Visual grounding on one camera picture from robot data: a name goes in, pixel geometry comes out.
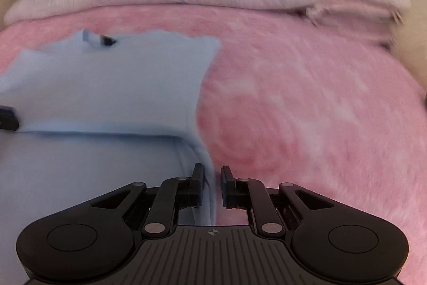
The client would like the pink floral blanket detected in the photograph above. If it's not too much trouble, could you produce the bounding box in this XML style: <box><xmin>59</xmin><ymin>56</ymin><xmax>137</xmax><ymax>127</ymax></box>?
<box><xmin>0</xmin><ymin>2</ymin><xmax>427</xmax><ymax>285</ymax></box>

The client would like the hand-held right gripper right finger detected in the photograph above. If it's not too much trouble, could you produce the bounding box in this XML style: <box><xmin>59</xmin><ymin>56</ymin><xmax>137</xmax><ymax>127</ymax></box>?
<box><xmin>221</xmin><ymin>166</ymin><xmax>336</xmax><ymax>238</ymax></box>

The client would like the cream quilted headboard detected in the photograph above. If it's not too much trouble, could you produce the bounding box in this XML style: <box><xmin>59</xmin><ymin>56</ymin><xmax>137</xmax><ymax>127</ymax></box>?
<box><xmin>389</xmin><ymin>0</ymin><xmax>427</xmax><ymax>86</ymax></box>

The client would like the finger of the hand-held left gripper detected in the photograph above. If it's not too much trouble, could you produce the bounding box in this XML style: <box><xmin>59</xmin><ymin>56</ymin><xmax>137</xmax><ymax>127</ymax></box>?
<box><xmin>0</xmin><ymin>105</ymin><xmax>19</xmax><ymax>131</ymax></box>

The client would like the lilac pillow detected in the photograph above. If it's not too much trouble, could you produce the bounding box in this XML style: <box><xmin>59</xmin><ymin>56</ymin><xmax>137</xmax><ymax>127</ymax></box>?
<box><xmin>300</xmin><ymin>1</ymin><xmax>401</xmax><ymax>46</ymax></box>

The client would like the light blue sweatshirt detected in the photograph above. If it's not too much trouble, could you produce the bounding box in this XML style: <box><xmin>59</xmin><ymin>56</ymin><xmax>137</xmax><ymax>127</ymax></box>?
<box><xmin>0</xmin><ymin>28</ymin><xmax>222</xmax><ymax>285</ymax></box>

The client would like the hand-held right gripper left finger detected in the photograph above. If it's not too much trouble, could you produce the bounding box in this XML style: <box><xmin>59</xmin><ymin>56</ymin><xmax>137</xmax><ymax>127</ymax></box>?
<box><xmin>92</xmin><ymin>163</ymin><xmax>205</xmax><ymax>238</ymax></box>

